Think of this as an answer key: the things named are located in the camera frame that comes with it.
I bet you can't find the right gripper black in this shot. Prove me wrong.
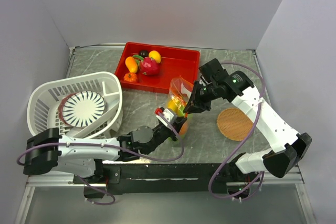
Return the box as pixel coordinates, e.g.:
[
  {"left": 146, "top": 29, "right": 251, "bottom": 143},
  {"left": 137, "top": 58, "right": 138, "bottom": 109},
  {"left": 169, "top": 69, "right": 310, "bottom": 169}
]
[{"left": 184, "top": 80, "right": 219, "bottom": 114}]

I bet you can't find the orange tangerine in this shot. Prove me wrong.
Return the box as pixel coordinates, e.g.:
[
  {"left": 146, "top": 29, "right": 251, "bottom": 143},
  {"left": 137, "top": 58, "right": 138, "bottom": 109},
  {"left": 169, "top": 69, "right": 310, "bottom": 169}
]
[{"left": 179, "top": 122, "right": 188, "bottom": 137}]

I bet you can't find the yellow orange fruit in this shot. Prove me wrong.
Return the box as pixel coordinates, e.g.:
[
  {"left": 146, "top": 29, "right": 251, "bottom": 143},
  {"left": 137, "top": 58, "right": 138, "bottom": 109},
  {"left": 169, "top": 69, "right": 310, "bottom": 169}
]
[{"left": 166, "top": 99, "right": 179, "bottom": 113}]

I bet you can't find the clear zip bag orange zipper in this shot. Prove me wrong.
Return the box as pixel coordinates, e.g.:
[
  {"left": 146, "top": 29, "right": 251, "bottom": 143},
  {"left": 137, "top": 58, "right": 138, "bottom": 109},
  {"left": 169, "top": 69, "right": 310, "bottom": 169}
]
[{"left": 165, "top": 77, "right": 194, "bottom": 138}]

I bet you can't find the yellow banana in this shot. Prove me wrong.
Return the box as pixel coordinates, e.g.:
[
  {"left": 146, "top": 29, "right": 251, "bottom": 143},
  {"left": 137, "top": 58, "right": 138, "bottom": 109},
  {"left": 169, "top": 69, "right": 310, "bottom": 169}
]
[{"left": 172, "top": 92, "right": 185, "bottom": 104}]

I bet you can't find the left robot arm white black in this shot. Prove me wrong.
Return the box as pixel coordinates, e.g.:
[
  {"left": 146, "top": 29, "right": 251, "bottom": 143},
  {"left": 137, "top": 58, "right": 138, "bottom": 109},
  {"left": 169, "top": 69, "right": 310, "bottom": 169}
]
[{"left": 17, "top": 116, "right": 187, "bottom": 183}]

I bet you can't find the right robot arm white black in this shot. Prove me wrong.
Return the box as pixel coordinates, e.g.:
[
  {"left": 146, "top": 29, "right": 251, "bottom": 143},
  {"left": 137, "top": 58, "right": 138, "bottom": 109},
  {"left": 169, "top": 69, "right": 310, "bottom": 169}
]
[{"left": 184, "top": 59, "right": 312, "bottom": 181}]

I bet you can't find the round woven bamboo coaster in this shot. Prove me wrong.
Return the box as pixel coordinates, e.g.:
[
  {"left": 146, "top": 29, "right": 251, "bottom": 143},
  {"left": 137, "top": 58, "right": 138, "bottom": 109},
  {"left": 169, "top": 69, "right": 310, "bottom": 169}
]
[{"left": 217, "top": 108, "right": 253, "bottom": 142}]

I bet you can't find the red plastic tray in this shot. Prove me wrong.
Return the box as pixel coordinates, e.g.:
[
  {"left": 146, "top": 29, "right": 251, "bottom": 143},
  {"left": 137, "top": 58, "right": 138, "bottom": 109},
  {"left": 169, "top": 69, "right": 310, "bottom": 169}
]
[{"left": 114, "top": 42, "right": 200, "bottom": 94}]

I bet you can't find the pink dragon fruit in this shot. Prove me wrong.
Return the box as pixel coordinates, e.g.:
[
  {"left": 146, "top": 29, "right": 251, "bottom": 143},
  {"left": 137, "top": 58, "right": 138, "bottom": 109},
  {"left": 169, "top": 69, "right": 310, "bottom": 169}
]
[{"left": 139, "top": 57, "right": 160, "bottom": 76}]

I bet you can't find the small orange pumpkin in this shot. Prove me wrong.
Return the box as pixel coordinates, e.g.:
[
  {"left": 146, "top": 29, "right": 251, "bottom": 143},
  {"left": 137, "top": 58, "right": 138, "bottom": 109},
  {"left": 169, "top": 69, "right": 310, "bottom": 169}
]
[{"left": 123, "top": 72, "right": 138, "bottom": 82}]

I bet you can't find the yellow lemon back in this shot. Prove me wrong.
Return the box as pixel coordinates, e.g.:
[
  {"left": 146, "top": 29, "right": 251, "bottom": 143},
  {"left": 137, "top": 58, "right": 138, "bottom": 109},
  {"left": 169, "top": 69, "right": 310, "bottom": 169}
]
[{"left": 149, "top": 50, "right": 162, "bottom": 63}]

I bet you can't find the dark purple mangosteen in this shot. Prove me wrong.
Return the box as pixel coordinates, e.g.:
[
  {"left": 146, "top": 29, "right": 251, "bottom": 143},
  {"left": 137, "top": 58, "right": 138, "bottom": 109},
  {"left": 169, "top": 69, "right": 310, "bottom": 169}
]
[{"left": 139, "top": 50, "right": 149, "bottom": 58}]

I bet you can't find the green watermelon wedge back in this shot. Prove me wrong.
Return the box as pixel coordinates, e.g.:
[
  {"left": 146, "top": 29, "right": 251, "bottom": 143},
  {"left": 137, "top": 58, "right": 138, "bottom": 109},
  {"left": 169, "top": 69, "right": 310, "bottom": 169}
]
[{"left": 132, "top": 55, "right": 144, "bottom": 63}]

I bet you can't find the yellow orange mango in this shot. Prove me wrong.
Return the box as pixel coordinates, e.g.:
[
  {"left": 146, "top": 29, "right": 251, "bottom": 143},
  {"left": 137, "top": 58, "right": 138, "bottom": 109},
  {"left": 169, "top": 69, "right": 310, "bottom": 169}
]
[{"left": 125, "top": 57, "right": 138, "bottom": 73}]

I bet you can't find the white blue striped plate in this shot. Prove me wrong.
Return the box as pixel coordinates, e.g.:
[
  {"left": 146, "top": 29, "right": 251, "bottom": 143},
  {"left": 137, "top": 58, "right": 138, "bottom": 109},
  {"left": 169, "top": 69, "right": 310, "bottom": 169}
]
[{"left": 62, "top": 91, "right": 106, "bottom": 128}]

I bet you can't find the dark red plate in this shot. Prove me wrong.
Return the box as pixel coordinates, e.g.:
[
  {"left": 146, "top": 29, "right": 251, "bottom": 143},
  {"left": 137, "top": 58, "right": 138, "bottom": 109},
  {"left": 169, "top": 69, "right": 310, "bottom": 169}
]
[{"left": 57, "top": 95, "right": 70, "bottom": 124}]

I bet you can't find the white plastic basket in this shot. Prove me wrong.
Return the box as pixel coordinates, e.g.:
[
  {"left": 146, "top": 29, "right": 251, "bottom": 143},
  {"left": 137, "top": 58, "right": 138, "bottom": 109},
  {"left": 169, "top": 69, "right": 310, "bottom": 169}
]
[{"left": 27, "top": 71, "right": 123, "bottom": 138}]

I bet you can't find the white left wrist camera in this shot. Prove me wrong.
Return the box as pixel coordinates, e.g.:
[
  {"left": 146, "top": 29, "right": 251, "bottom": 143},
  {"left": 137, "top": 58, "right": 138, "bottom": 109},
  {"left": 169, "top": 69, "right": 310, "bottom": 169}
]
[{"left": 155, "top": 108, "right": 177, "bottom": 127}]

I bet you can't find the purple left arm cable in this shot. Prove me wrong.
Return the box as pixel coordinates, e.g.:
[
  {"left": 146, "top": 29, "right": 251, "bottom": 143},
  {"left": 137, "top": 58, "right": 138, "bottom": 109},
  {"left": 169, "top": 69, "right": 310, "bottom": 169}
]
[{"left": 17, "top": 108, "right": 185, "bottom": 206}]

